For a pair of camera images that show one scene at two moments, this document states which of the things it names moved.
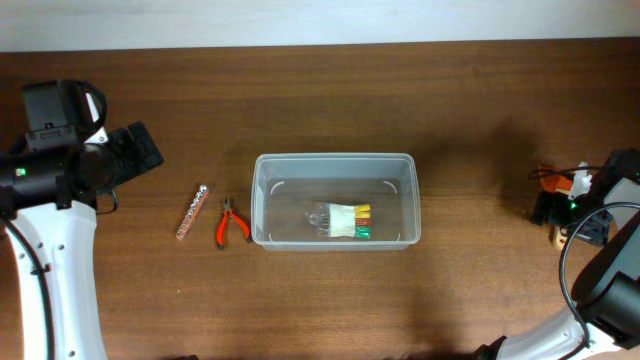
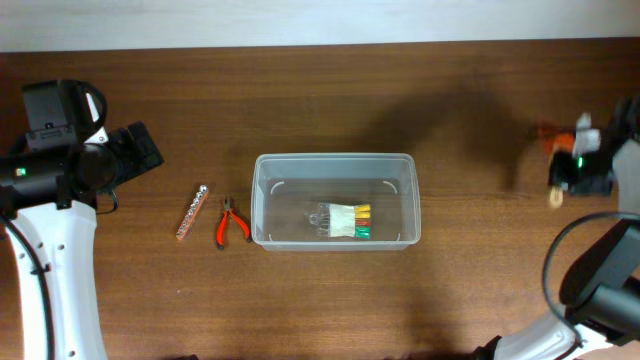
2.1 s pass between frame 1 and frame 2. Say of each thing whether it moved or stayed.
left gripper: stayed
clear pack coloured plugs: stayed
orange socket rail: stayed
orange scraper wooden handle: moved
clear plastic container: stayed
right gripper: moved
